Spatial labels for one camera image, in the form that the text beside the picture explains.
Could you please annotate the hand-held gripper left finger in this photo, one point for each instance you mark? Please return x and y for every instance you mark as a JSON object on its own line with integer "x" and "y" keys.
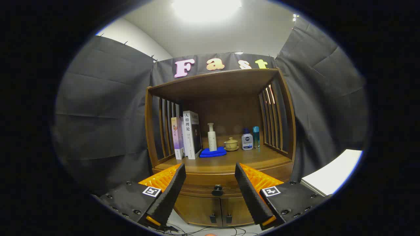
{"x": 167, "y": 200}

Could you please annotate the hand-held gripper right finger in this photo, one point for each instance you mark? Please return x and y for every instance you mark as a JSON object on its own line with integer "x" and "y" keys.
{"x": 252, "y": 200}

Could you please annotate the brown wooden drawer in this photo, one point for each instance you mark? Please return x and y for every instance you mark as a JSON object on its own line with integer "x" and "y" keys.
{"x": 210, "y": 182}

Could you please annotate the wooden cabinet door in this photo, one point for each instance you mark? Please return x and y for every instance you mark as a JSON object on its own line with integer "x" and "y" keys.
{"x": 197, "y": 209}
{"x": 236, "y": 209}

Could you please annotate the brown wooden countertop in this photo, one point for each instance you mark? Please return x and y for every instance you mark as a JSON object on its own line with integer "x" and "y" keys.
{"x": 249, "y": 157}

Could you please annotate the white side cabinet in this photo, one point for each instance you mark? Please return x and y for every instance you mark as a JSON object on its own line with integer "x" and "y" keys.
{"x": 331, "y": 173}

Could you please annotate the brown wooden cabinet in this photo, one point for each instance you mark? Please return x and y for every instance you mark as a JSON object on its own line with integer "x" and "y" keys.
{"x": 229, "y": 114}

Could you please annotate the white blue-label pump bottle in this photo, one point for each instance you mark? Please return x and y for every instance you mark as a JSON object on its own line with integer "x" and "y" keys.
{"x": 247, "y": 141}

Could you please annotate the yellow lidded teacup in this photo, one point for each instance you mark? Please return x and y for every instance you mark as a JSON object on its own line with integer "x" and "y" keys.
{"x": 231, "y": 144}

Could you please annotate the folded blue cloth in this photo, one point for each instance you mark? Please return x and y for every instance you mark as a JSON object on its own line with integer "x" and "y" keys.
{"x": 213, "y": 154}

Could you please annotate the teal transparent bottle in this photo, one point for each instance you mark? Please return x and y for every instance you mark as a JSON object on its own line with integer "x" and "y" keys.
{"x": 256, "y": 137}

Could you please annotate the purple book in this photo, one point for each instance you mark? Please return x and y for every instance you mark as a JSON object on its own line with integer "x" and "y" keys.
{"x": 177, "y": 137}

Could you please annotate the thick white book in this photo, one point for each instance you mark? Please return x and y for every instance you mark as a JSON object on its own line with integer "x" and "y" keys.
{"x": 190, "y": 137}

